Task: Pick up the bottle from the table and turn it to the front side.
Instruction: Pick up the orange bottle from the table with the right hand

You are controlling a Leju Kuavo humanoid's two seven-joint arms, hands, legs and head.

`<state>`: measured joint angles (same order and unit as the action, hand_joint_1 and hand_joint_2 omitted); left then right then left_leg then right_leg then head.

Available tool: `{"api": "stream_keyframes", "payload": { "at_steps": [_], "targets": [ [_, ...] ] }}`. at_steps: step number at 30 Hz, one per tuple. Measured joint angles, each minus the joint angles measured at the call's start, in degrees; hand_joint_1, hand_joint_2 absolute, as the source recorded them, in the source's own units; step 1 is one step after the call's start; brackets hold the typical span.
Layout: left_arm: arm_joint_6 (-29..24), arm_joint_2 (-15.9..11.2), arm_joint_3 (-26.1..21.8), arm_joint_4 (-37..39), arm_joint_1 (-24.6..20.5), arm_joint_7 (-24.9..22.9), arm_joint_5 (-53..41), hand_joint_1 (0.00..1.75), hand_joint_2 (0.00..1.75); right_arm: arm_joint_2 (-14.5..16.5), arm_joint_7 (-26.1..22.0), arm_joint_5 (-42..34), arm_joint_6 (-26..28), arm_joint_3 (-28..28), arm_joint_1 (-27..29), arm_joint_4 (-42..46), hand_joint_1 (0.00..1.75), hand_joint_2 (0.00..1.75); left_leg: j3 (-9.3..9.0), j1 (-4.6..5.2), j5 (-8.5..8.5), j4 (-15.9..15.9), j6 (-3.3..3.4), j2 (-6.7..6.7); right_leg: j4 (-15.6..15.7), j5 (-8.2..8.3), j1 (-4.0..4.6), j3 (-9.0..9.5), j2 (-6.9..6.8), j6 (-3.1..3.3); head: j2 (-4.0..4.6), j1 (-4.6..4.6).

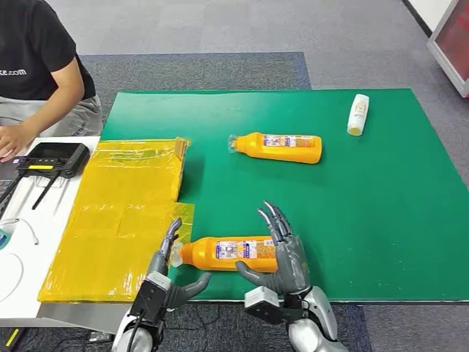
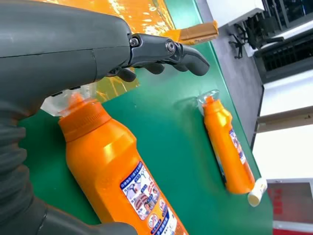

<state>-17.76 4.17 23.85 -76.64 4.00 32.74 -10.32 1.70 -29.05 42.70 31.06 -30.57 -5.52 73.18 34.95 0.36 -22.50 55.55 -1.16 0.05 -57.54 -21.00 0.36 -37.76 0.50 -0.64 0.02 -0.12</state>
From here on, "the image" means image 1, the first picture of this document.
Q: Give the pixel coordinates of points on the person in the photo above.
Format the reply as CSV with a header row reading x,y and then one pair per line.
x,y
33,48

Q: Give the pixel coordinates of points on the orange detergent bottle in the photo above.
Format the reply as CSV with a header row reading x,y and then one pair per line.
x,y
282,153
205,253

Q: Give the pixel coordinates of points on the white framed red panel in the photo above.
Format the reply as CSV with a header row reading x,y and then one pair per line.
x,y
454,44

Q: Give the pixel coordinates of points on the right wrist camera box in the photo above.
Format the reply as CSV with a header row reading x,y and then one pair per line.
x,y
264,303

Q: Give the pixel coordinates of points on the person's left hand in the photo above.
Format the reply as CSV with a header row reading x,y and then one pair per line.
x,y
13,141

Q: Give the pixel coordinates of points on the yellow plastic sheet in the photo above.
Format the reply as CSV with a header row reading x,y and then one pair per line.
x,y
110,218

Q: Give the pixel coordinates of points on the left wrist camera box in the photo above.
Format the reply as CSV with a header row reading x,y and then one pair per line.
x,y
150,296

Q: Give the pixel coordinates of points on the person's left forearm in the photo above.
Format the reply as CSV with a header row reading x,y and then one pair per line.
x,y
55,109

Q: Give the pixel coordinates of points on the black device with antennas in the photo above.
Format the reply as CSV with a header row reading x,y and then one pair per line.
x,y
55,155

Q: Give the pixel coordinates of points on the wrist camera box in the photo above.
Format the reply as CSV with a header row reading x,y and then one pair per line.
x,y
264,303
150,296

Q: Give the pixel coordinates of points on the green table mat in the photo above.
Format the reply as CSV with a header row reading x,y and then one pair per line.
x,y
366,204

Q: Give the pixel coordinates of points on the small white bottle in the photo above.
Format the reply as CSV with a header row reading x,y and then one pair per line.
x,y
358,114

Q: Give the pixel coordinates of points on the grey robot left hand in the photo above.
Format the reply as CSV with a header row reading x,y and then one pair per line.
x,y
161,265

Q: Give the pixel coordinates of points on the black case with yellow stripe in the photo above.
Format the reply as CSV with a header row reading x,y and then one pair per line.
x,y
10,339

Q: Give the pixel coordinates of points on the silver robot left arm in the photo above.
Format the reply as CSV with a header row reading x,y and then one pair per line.
x,y
141,340

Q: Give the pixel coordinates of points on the small teal object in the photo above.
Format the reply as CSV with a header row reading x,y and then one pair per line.
x,y
3,239

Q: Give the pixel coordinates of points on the dark laptop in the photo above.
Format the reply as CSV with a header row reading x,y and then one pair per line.
x,y
5,187

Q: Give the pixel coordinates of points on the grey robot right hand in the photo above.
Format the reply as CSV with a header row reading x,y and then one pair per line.
x,y
291,265

